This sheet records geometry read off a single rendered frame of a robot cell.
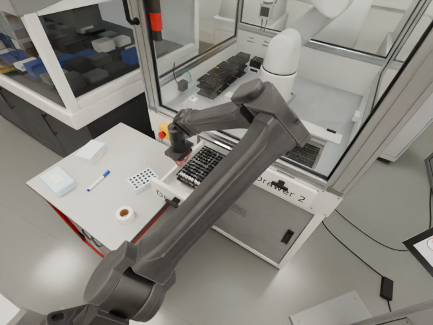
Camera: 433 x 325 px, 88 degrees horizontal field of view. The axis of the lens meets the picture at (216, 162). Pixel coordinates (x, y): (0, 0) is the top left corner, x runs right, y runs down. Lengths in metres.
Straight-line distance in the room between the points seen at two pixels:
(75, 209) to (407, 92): 1.24
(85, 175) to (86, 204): 0.18
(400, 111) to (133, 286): 0.74
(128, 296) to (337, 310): 1.58
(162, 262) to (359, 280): 1.78
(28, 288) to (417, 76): 2.15
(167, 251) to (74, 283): 1.56
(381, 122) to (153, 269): 0.70
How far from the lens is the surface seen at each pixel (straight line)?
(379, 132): 0.82
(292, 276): 1.83
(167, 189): 0.91
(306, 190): 1.00
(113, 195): 1.16
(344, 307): 1.88
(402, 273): 2.25
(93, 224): 1.11
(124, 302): 0.41
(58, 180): 1.26
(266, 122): 0.33
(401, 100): 0.77
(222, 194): 0.33
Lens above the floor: 1.66
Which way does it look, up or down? 47 degrees down
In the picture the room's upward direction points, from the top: 5 degrees clockwise
